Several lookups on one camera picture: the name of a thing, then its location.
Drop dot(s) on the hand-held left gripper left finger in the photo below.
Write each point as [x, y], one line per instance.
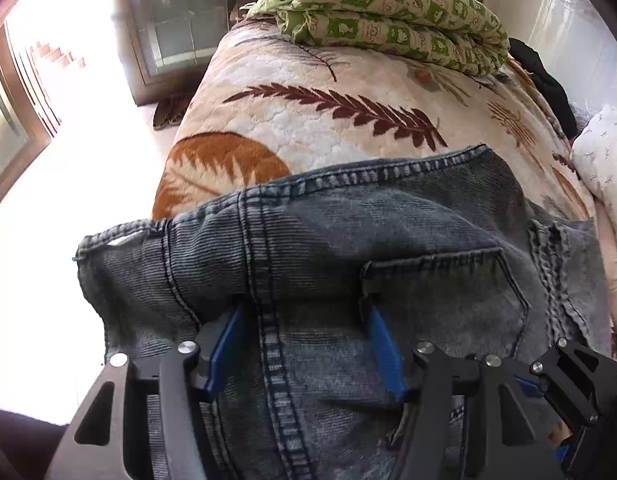
[223, 355]

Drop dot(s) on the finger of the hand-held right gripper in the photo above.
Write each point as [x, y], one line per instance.
[588, 457]
[583, 385]

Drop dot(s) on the wooden framed glass door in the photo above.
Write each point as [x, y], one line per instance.
[13, 125]

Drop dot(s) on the black garment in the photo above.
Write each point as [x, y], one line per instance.
[545, 85]

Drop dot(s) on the white floral pillow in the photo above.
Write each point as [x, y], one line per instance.
[605, 160]

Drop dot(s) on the grey denim pants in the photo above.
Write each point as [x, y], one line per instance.
[338, 270]

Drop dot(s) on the frosted glass door panel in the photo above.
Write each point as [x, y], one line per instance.
[183, 25]

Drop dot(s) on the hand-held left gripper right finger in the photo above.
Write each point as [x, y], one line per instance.
[386, 355]

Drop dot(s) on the green patterned folded quilt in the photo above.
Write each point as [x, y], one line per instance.
[388, 15]

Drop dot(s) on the brown patterned slipper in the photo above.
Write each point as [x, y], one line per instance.
[171, 112]

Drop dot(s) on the leaf-print fleece blanket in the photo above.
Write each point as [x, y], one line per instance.
[348, 110]

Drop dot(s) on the person's dark clothing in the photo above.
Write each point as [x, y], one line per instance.
[13, 445]

